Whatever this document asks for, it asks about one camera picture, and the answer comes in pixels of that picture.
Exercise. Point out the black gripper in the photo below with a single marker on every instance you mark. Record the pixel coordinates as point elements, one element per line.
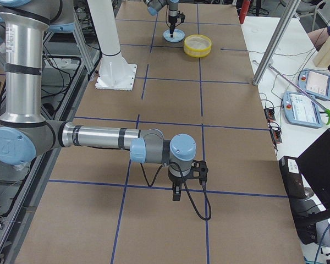
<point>171,17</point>
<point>177,181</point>

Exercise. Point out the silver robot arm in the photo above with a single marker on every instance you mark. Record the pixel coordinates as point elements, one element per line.
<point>26,134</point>
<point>154,6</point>

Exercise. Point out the yellow rimmed bamboo steamer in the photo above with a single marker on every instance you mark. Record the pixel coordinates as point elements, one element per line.
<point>197,46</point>

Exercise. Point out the light blue plate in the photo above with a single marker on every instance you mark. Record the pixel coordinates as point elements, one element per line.
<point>177,36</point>

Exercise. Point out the red fire extinguisher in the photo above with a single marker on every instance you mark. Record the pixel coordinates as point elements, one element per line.
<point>244,9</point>

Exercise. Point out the brown paper table cover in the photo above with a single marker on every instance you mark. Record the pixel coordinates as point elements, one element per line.
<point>98,207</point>

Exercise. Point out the near black orange connector box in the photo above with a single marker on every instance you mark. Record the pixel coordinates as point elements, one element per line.
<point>275,131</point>

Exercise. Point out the black orange connector box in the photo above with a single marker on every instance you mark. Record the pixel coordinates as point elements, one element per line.
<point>275,131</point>
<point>269,113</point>

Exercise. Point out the far black orange connector box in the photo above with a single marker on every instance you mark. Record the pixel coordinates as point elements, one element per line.
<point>269,113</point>

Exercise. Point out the black monitor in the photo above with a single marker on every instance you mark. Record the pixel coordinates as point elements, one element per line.
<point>314,164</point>

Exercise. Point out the near blue teach pendant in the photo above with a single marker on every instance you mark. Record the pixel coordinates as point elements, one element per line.
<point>300,110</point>

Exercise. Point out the blue teach pendant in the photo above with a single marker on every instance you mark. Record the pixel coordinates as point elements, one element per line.
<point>300,110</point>
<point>315,83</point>

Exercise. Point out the far blue teach pendant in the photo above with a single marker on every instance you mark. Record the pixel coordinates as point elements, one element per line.
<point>315,83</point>

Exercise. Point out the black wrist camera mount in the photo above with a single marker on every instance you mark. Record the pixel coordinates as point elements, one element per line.
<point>198,171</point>

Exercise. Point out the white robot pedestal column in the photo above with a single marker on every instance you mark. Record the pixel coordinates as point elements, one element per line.
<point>105,25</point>

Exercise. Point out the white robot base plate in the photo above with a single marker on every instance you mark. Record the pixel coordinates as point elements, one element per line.
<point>114,77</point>

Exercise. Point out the aluminium frame post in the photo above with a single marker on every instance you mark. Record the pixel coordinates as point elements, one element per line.
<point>275,40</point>

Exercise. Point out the green handled reacher grabber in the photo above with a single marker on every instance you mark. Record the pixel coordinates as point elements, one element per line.
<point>326,110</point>

